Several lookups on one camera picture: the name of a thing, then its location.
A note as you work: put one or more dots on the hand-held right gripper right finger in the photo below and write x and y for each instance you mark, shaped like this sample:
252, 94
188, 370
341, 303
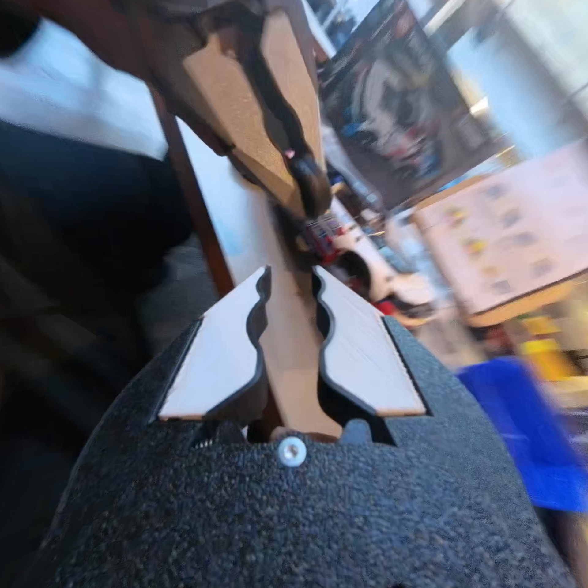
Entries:
372, 363

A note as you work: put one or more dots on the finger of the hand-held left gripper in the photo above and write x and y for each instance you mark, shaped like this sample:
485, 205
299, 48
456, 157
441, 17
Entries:
229, 101
289, 69

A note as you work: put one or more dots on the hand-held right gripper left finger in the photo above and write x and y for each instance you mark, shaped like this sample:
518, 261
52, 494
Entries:
216, 358

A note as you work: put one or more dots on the brick-built toy race car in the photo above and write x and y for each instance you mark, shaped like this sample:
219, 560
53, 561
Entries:
381, 275

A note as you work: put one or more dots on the grey desk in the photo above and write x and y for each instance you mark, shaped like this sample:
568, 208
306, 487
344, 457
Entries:
294, 367

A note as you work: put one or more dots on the face painting poster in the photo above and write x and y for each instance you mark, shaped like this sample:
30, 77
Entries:
399, 101

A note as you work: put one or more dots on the plywood stand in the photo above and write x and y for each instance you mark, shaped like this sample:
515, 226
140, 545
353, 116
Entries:
505, 312

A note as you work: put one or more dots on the blue plastic bin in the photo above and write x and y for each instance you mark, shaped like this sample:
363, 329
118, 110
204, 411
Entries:
519, 422

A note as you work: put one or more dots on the person's dark trousers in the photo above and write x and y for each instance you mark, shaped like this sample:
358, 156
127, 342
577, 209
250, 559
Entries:
69, 229

